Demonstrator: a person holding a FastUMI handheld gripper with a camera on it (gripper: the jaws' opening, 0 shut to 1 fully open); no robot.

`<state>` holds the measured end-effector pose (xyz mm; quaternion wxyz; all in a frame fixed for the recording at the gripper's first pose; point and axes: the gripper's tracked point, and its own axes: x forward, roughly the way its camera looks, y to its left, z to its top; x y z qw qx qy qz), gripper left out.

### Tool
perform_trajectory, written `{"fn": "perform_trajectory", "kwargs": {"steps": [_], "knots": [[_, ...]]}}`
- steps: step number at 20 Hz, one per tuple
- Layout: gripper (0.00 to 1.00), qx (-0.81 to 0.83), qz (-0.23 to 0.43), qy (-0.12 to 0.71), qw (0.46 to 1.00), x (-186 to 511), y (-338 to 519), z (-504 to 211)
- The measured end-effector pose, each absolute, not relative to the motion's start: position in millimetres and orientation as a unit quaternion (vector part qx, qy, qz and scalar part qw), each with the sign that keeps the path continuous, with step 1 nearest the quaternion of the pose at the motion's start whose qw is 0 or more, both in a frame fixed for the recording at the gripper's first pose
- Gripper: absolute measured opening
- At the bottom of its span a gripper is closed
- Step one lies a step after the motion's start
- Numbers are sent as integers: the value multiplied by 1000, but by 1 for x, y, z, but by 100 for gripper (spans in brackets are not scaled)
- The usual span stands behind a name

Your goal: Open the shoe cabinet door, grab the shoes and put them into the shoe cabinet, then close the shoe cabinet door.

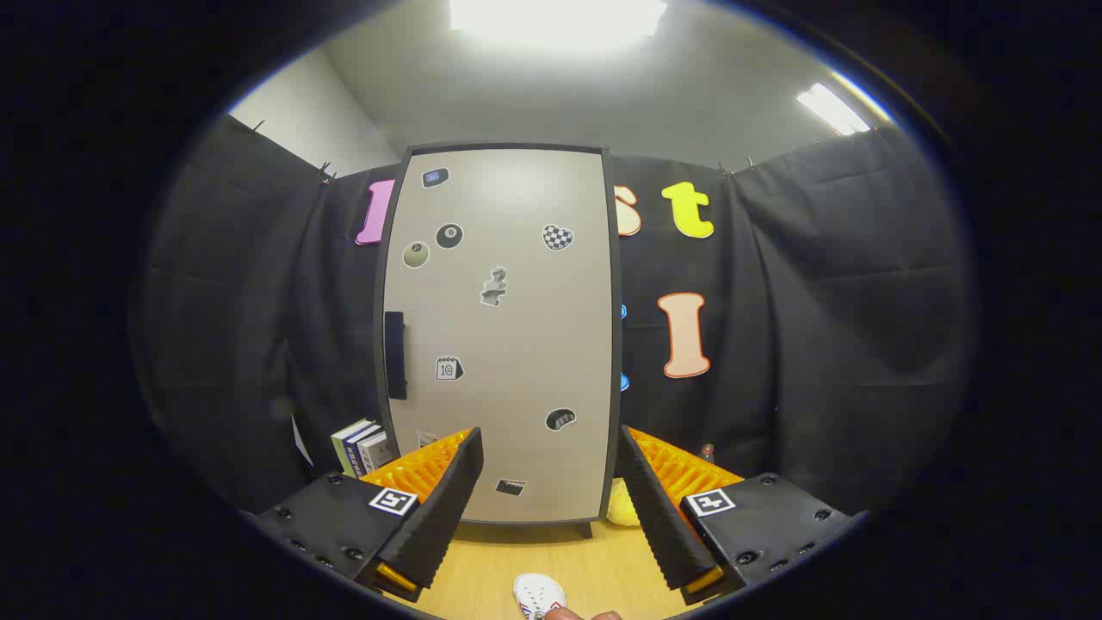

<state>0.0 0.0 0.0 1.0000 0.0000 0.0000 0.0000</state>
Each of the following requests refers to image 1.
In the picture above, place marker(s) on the dark blue book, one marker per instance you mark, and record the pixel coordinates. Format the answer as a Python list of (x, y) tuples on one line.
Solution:
[(360, 443)]

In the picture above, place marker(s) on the wide ceiling light panel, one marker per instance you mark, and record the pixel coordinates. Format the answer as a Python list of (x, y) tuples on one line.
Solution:
[(560, 17)]

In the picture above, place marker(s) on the narrow ceiling light strip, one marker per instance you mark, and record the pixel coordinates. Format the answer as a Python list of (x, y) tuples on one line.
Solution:
[(831, 108)]

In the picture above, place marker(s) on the yellow plush toy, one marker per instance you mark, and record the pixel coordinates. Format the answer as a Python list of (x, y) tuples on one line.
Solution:
[(622, 515)]

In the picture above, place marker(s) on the black backdrop cloth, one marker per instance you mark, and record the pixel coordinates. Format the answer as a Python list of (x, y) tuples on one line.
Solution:
[(258, 301)]

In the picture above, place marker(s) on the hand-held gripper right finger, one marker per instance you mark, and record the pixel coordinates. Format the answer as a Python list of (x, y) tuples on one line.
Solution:
[(659, 517)]

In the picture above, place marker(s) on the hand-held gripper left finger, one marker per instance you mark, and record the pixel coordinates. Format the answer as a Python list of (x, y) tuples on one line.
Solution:
[(448, 508)]

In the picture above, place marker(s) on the green and white book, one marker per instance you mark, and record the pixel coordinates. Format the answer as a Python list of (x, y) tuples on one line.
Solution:
[(344, 441)]

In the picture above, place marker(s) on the grey shoe cabinet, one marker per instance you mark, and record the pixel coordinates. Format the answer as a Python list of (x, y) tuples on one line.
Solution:
[(617, 344)]

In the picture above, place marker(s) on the white canvas shoe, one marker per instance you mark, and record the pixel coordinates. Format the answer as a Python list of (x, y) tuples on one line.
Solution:
[(538, 592)]

